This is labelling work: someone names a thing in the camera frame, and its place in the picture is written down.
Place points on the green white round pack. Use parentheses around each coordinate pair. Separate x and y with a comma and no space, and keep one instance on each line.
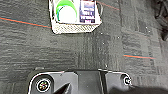
(66,11)

